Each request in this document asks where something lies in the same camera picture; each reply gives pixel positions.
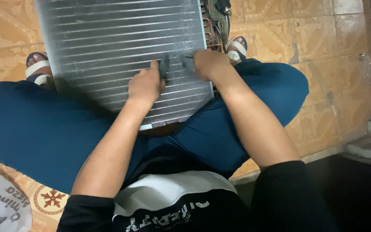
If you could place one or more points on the person's black and white shirt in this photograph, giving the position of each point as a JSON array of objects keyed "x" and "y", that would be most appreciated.
[{"x": 179, "y": 206}]

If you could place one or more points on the person's left hand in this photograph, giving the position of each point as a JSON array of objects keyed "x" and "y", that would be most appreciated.
[{"x": 144, "y": 88}]

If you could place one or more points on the finned aluminium condenser coil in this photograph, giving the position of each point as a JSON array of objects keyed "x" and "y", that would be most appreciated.
[{"x": 114, "y": 42}]

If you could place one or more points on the person's left foot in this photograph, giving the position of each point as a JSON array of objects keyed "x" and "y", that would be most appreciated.
[{"x": 37, "y": 58}]

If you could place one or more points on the person's right foot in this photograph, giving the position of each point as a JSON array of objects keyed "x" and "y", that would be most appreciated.
[{"x": 234, "y": 45}]

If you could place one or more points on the person's foot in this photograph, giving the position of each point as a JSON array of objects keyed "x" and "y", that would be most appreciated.
[
  {"x": 37, "y": 58},
  {"x": 234, "y": 45}
]

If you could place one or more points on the person's blue trousers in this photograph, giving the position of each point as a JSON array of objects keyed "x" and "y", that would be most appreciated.
[{"x": 43, "y": 129}]

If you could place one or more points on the black fin comb tool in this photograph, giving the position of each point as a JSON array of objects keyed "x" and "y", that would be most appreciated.
[
  {"x": 164, "y": 67},
  {"x": 187, "y": 63}
]

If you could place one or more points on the copper pipe bends with valve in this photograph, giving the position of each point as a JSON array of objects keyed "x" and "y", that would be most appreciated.
[{"x": 217, "y": 22}]

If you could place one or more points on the person's right fingers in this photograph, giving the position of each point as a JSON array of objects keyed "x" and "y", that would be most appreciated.
[{"x": 197, "y": 64}]

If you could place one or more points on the person's right hand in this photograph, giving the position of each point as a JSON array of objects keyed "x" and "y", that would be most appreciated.
[{"x": 211, "y": 66}]

